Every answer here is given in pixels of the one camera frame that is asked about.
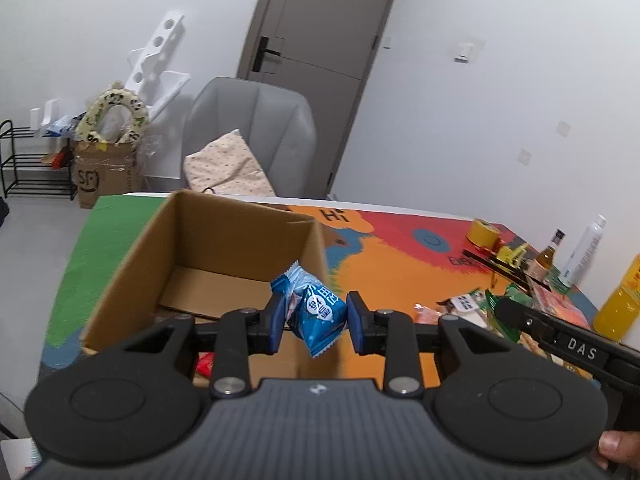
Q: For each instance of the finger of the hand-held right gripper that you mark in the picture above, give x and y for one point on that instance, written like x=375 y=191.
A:
x=517 y=316

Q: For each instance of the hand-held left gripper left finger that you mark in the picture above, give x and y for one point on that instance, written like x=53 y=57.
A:
x=274 y=327

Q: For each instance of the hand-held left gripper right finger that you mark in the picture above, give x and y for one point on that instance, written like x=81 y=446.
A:
x=356 y=327

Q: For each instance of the blue snack packet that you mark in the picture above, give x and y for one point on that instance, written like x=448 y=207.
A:
x=320 y=316

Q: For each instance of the pile of assorted snack packets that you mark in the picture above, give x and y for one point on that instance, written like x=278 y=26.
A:
x=470 y=307

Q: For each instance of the brown cardboard box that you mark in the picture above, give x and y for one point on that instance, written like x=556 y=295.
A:
x=150 y=270

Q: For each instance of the person's right hand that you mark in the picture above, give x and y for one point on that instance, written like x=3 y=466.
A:
x=620 y=449

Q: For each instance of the black rod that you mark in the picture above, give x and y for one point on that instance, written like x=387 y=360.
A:
x=492 y=263

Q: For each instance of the orange juice bottle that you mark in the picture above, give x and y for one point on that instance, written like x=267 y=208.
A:
x=622 y=300

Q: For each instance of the yellow toy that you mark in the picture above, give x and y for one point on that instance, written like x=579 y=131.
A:
x=512 y=253

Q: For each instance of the glass bottle brown liquid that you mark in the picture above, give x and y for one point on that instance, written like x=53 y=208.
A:
x=545 y=258

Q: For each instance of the colourful printed table mat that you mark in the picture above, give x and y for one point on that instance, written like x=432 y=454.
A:
x=400 y=270

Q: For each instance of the red snack packet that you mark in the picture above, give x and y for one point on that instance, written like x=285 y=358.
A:
x=204 y=366

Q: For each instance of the yellow tape roll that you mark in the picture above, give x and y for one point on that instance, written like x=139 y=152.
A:
x=482 y=233

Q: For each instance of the white spray bottle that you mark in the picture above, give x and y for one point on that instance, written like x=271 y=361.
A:
x=582 y=252

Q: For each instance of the cream dotted cushion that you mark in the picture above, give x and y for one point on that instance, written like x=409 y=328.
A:
x=227 y=165

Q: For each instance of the grey upholstered chair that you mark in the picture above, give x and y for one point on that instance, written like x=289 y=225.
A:
x=250 y=115

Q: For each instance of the taped cardboard delivery box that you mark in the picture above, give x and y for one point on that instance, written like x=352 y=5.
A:
x=102 y=180

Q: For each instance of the white rack with holes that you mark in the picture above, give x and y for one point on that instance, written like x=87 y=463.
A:
x=160 y=55

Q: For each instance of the black metal shoe rack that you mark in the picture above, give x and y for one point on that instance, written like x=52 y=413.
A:
x=30 y=161

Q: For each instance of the grey door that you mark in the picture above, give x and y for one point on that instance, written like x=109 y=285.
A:
x=320 y=20

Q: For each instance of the white plastic holder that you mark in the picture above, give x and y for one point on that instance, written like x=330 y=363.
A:
x=47 y=115

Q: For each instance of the white wall socket plate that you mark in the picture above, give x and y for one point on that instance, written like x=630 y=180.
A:
x=524 y=156
x=564 y=128

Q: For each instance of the white wall switch box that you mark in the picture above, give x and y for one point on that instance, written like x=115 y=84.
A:
x=467 y=50

